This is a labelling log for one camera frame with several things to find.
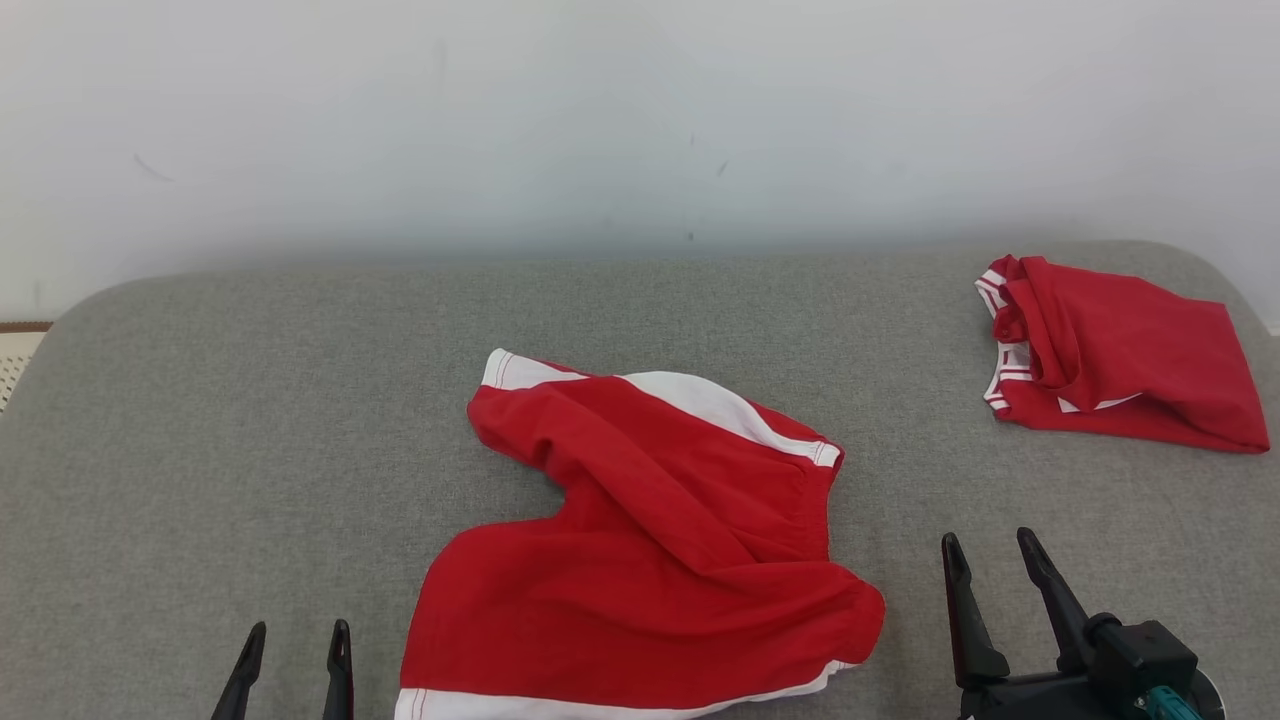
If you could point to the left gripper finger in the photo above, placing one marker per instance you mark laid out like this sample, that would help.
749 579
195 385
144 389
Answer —
340 680
245 680

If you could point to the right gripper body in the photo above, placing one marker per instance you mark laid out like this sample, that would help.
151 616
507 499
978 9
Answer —
1040 700

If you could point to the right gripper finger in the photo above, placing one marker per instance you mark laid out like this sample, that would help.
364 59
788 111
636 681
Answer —
1060 610
975 630

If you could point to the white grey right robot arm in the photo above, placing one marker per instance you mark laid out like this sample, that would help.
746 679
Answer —
1212 700

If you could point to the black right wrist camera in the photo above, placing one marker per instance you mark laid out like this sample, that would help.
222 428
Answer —
1145 655

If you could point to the red shorts with white stripes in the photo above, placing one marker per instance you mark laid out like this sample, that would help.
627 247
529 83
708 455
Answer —
650 580

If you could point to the cream perforated laundry basket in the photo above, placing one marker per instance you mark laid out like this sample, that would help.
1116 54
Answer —
15 365

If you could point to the red basketball jersey number 23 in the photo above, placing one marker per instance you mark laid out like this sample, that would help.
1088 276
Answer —
1130 350

